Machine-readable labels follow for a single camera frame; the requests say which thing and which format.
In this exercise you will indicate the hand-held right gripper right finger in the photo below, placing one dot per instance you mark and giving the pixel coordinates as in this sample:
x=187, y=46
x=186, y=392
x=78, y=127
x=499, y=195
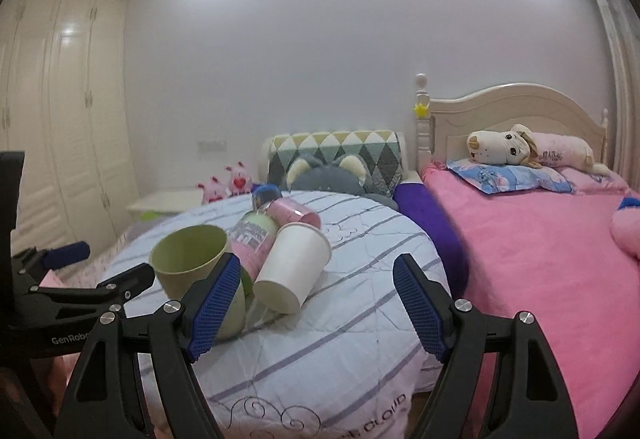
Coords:
x=417, y=311

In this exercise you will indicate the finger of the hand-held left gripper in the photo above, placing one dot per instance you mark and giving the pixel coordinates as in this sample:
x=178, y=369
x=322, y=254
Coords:
x=125, y=282
x=67, y=253

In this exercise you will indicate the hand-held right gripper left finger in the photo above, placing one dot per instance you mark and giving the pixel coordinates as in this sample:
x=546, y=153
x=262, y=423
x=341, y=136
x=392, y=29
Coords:
x=215, y=306

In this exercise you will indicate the green cup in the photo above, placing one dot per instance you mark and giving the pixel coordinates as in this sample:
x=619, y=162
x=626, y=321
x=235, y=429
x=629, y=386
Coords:
x=185, y=254

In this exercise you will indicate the white cup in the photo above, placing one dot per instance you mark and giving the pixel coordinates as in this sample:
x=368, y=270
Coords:
x=290, y=264

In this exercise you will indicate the pink cup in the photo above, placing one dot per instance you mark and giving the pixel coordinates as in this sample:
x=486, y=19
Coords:
x=292, y=211

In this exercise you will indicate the pink green bottle blue cap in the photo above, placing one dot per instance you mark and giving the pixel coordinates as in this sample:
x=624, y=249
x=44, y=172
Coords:
x=252, y=233

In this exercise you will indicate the white bedside table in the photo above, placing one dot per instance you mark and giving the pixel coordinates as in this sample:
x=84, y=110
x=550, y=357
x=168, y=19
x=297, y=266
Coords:
x=165, y=201

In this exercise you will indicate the purple blanket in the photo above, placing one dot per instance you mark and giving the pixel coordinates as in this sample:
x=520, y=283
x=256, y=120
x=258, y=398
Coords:
x=430, y=219

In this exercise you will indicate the pink plush toy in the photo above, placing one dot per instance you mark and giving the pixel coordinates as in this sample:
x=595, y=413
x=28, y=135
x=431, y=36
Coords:
x=212, y=191
x=239, y=181

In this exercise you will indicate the pink blanket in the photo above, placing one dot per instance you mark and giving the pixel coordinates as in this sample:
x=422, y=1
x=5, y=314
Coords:
x=530, y=259

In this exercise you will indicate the cream wardrobe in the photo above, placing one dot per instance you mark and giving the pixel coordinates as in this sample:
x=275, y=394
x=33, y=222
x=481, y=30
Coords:
x=75, y=119

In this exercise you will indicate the grey cat plush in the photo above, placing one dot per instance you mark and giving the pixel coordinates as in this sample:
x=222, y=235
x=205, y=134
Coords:
x=320, y=180

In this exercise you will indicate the blue printed pillow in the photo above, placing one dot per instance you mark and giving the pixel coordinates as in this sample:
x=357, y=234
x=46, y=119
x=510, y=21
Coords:
x=520, y=179

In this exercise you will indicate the diamond pattern quilted cover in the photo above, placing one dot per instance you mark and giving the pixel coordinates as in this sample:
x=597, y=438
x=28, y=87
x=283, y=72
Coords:
x=345, y=144

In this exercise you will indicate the dog plush pillow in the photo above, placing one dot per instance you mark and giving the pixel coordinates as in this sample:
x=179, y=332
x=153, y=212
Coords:
x=495, y=144

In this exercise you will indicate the yellow star sticker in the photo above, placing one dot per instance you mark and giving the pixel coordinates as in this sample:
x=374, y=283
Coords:
x=421, y=109

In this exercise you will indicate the pink pillow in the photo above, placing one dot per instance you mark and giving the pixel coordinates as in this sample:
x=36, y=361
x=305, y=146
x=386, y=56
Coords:
x=595, y=179

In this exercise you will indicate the large pink plush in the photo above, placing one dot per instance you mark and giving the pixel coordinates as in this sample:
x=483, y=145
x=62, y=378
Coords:
x=627, y=231

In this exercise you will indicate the cream wooden headboard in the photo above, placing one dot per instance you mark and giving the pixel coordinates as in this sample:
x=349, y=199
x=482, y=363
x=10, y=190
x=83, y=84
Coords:
x=520, y=111

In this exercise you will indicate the white curtain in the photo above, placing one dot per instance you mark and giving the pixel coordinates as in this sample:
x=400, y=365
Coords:
x=615, y=69

